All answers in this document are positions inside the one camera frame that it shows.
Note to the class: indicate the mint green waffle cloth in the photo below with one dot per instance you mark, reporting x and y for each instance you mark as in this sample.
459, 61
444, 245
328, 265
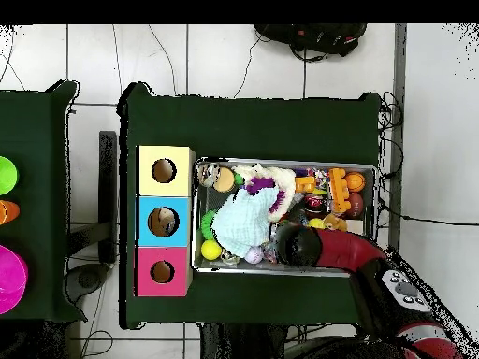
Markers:
243, 220

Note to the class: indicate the green spiky rubber ball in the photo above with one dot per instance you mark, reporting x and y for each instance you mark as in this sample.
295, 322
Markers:
206, 226

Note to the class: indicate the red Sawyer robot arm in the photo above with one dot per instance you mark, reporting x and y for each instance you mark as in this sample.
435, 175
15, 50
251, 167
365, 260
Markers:
336, 248

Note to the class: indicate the wooden box with three holes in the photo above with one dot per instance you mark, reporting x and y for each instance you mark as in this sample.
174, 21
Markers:
146, 175

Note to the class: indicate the purple spiky monster toy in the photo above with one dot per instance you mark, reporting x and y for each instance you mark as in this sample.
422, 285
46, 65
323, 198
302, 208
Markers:
262, 184

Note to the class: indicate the cream knitted cloth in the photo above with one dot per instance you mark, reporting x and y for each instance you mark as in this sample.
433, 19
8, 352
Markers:
286, 183

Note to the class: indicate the dark green table cloth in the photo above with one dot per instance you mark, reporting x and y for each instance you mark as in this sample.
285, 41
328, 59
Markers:
243, 127
30, 131

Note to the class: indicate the brown plush monkey toy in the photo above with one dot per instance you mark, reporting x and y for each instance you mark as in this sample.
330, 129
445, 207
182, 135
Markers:
335, 222

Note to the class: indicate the long orange building block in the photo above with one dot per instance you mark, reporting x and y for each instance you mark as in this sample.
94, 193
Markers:
338, 190

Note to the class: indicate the small orange basketball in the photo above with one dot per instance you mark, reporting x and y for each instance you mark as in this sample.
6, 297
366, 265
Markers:
355, 181

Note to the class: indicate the black upright panel on stand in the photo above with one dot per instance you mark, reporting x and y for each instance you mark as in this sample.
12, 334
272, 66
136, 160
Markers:
108, 187

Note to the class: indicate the black backpack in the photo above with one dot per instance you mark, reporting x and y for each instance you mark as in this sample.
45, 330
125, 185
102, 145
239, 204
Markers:
314, 37

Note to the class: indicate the orange plastic cone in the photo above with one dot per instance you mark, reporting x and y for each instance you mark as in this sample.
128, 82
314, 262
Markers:
8, 212

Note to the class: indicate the green plastic cup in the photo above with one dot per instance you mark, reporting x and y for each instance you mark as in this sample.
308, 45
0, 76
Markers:
6, 175

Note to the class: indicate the magenta plastic bowl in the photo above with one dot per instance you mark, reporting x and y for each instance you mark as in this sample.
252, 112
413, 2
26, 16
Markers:
11, 280

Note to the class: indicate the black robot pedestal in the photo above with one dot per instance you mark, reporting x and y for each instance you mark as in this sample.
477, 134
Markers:
243, 344

